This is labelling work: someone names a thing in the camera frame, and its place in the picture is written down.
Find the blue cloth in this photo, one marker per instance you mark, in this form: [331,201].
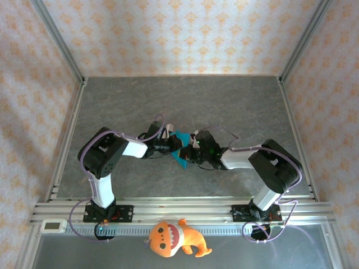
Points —
[185,138]

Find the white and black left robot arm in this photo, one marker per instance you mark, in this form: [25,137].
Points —
[103,190]

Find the orange shark plush toy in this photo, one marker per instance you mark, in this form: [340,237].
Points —
[168,238]

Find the small white display device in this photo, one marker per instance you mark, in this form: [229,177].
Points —
[53,226]

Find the aluminium mounting rail beam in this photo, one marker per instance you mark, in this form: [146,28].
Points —
[182,208]

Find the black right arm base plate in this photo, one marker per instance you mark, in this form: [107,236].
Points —
[237,214]

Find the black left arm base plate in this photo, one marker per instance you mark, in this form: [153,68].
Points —
[126,214]

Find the aluminium table side rail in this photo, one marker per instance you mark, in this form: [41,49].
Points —
[291,117]
[67,140]

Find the aluminium frame post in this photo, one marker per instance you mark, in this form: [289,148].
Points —
[303,42]
[60,42]

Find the aluminium frame leg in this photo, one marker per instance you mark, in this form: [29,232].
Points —
[335,246]
[28,249]

